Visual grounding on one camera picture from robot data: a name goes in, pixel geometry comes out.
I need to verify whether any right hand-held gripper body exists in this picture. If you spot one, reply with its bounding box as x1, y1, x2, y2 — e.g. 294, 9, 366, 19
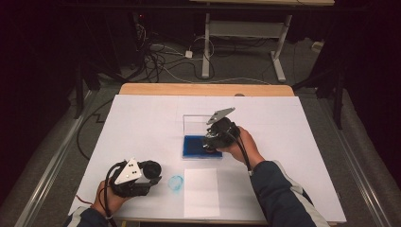
203, 107, 242, 150

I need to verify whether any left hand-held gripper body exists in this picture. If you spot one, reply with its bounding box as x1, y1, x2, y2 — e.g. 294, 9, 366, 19
108, 157, 150, 199

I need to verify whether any black round stamp cap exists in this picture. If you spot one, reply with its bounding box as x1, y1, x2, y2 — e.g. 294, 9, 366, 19
138, 160, 163, 182

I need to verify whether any blue ink pad clear case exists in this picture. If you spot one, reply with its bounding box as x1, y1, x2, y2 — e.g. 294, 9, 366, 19
182, 113, 225, 160

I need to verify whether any white paper sheet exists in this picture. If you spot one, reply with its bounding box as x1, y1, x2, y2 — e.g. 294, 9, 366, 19
183, 167, 221, 219

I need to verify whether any person's right hand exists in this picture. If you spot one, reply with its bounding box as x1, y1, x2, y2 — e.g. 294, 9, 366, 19
220, 126, 266, 169

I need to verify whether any person's left hand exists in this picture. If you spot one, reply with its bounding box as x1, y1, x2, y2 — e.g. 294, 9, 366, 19
93, 180, 127, 217

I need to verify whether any large white table cover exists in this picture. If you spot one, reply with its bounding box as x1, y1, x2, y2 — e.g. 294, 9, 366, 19
68, 94, 348, 224

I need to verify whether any black stand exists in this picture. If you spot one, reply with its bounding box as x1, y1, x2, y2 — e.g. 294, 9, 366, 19
73, 61, 102, 120
292, 60, 346, 131

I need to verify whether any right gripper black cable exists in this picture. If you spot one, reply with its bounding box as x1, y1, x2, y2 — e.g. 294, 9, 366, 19
225, 130, 253, 174

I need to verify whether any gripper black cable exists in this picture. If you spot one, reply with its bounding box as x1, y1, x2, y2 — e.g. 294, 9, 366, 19
225, 130, 253, 174
97, 161, 127, 227

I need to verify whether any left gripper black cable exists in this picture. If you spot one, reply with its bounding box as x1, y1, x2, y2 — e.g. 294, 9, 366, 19
97, 161, 127, 227

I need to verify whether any thin red wire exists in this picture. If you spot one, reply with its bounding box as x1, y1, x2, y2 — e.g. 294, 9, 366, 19
75, 194, 95, 206

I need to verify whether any long black floor cable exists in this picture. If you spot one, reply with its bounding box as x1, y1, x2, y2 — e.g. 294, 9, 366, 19
76, 97, 115, 161

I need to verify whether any metal floor rail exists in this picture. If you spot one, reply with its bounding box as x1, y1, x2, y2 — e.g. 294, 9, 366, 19
13, 90, 97, 227
316, 94, 393, 227

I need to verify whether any tangle of floor cables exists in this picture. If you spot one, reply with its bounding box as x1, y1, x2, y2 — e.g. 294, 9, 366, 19
131, 12, 218, 83

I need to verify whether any white metal desk frame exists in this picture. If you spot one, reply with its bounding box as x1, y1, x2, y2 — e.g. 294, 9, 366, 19
188, 0, 336, 83

